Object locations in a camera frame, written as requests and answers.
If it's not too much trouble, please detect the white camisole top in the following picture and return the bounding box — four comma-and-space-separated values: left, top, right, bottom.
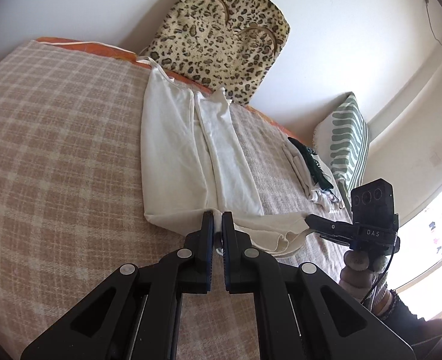
141, 56, 309, 258

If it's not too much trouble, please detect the black fuzzy sleeved forearm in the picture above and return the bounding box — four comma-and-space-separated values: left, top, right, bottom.
372, 284, 442, 350

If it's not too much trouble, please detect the white folded clothes stack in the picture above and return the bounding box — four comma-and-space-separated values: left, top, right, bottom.
282, 141, 345, 213

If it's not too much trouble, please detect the grey knitted gloved hand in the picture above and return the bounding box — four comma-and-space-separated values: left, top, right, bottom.
339, 250, 389, 302

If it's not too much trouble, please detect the dark green folded garment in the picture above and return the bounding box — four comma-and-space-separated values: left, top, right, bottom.
288, 136, 333, 191

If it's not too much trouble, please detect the green striped white pillow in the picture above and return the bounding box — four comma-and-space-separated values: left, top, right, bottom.
313, 93, 370, 211

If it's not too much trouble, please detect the beige checked bed blanket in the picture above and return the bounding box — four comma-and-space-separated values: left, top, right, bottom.
0, 40, 307, 359

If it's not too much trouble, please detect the leopard print cushion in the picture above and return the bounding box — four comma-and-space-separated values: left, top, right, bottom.
145, 0, 290, 106

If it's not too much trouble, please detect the orange floral bed sheet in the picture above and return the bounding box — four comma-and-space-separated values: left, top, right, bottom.
36, 37, 312, 146

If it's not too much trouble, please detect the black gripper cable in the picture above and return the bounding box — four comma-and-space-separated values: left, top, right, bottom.
361, 244, 397, 304

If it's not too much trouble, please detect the black camera box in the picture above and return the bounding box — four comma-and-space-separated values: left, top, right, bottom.
350, 179, 395, 229

